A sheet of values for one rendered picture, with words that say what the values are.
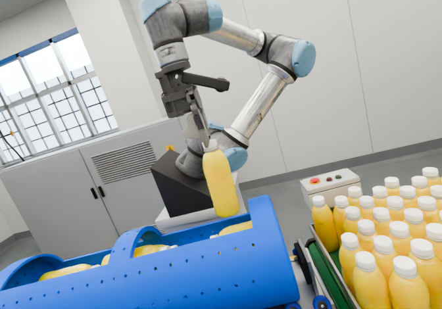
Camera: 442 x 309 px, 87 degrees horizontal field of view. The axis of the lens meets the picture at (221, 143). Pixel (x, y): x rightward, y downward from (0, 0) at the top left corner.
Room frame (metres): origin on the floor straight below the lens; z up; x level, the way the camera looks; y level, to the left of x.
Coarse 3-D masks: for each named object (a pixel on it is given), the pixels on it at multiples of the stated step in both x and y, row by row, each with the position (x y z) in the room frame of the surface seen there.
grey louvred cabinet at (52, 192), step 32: (160, 128) 2.10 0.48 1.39; (32, 160) 2.44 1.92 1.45; (64, 160) 2.34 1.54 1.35; (96, 160) 2.26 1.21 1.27; (128, 160) 2.19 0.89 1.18; (32, 192) 2.46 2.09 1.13; (64, 192) 2.38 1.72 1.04; (96, 192) 2.30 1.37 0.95; (128, 192) 2.23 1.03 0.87; (32, 224) 2.51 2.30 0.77; (64, 224) 2.42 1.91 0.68; (96, 224) 2.34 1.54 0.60; (128, 224) 2.26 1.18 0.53; (64, 256) 2.47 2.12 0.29
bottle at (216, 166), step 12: (204, 156) 0.58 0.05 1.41; (216, 156) 0.57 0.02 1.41; (204, 168) 0.57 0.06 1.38; (216, 168) 0.56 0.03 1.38; (228, 168) 0.57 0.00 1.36; (216, 180) 0.56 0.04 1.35; (228, 180) 0.56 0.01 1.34; (216, 192) 0.56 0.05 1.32; (228, 192) 0.55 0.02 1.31; (216, 204) 0.56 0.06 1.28; (228, 204) 0.55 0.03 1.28
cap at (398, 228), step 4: (392, 224) 0.51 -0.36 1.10; (396, 224) 0.51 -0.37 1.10; (400, 224) 0.51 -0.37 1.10; (404, 224) 0.50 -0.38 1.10; (392, 228) 0.50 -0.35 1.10; (396, 228) 0.50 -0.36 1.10; (400, 228) 0.49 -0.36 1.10; (404, 228) 0.49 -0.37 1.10; (392, 232) 0.50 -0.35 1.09; (396, 232) 0.49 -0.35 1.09; (400, 232) 0.49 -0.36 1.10; (404, 232) 0.49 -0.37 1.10
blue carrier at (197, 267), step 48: (144, 240) 0.75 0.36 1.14; (192, 240) 0.75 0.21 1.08; (240, 240) 0.51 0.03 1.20; (0, 288) 0.61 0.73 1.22; (48, 288) 0.56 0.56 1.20; (96, 288) 0.53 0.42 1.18; (144, 288) 0.50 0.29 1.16; (192, 288) 0.48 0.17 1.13; (240, 288) 0.46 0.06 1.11; (288, 288) 0.45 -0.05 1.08
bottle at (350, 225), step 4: (360, 216) 0.61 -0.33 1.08; (344, 220) 0.63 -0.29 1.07; (348, 220) 0.62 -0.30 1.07; (352, 220) 0.61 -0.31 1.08; (356, 220) 0.60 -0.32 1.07; (344, 224) 0.62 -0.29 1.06; (348, 224) 0.61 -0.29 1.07; (352, 224) 0.60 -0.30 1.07; (356, 224) 0.60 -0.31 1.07; (344, 228) 0.62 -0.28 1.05; (348, 228) 0.61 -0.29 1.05; (352, 228) 0.60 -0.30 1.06; (356, 228) 0.59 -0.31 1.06; (344, 232) 0.62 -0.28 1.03; (348, 232) 0.61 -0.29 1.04; (352, 232) 0.60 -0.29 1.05; (356, 232) 0.59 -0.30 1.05
